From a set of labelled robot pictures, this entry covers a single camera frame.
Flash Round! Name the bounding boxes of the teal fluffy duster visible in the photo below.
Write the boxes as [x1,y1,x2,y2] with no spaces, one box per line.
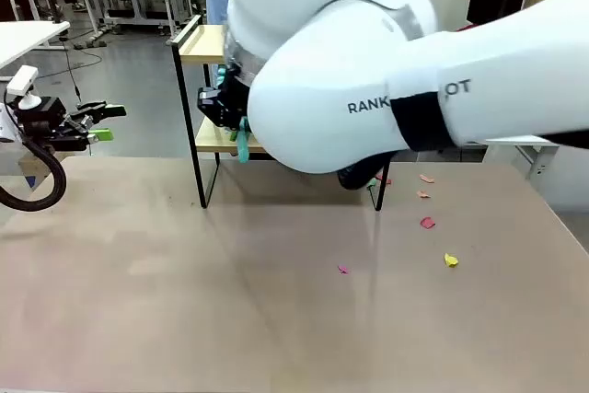
[216,64,252,165]

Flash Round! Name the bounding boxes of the black floor cable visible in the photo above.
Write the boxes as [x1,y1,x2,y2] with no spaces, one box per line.
[59,29,105,107]

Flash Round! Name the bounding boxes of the large white table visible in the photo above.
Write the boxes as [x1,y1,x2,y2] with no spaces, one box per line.
[459,134,561,181]

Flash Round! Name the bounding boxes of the wooden shelf black metal frame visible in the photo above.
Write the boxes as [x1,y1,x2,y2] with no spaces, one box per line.
[170,14,392,213]

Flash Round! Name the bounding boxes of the brown board with blue tape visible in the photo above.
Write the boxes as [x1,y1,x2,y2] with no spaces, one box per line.
[0,142,59,191]

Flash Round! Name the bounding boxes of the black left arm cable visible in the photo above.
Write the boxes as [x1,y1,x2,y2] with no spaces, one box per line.
[0,137,68,213]

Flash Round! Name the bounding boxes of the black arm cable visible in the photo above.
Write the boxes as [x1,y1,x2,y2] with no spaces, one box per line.
[0,137,68,213]
[337,151,393,191]

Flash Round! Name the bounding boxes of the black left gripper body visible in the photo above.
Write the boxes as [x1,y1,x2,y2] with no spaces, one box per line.
[16,96,89,153]

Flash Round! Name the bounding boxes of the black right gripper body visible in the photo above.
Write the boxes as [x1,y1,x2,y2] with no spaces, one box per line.
[219,73,252,133]

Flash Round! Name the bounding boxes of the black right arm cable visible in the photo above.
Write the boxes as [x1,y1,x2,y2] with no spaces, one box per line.
[337,151,393,191]

